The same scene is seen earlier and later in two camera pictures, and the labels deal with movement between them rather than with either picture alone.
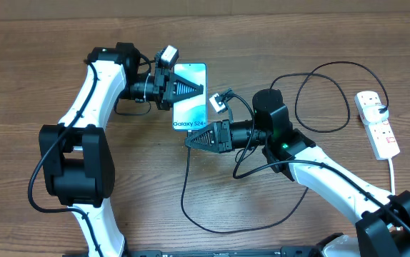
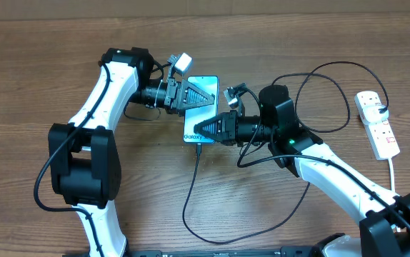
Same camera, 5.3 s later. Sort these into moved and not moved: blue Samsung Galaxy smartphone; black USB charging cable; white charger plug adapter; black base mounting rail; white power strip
Moved: black USB charging cable; blue Samsung Galaxy smartphone
Not moved: black base mounting rail; white power strip; white charger plug adapter
